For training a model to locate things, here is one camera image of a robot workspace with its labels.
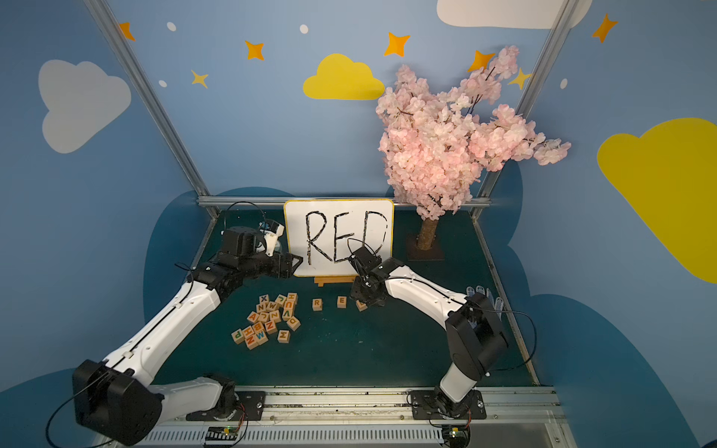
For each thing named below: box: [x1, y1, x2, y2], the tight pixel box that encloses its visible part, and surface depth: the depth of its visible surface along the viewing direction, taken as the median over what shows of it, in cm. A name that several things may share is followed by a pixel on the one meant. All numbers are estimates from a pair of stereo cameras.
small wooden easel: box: [313, 275, 358, 288], surface depth 97 cm
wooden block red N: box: [244, 334, 259, 350], surface depth 85 cm
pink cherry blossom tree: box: [375, 45, 571, 251], surface depth 69 cm
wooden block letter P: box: [231, 328, 245, 345], surface depth 86 cm
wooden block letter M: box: [277, 329, 291, 344], surface depth 86 cm
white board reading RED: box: [284, 198, 394, 278], surface depth 90 cm
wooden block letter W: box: [254, 329, 269, 346], surface depth 86 cm
